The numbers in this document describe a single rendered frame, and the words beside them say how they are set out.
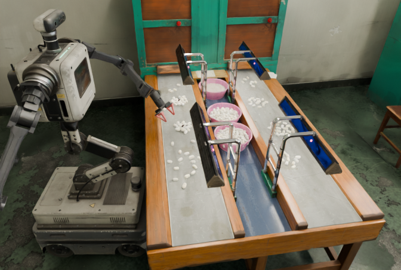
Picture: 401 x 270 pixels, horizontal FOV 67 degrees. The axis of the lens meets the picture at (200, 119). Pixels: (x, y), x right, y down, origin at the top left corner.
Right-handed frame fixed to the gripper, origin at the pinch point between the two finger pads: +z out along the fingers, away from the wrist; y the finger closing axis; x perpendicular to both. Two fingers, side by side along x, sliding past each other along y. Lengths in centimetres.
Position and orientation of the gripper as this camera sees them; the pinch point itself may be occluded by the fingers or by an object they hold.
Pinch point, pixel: (169, 117)
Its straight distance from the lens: 203.2
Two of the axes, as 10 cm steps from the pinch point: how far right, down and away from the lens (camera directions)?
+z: 5.5, 8.2, 1.8
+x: 6.8, -3.1, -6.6
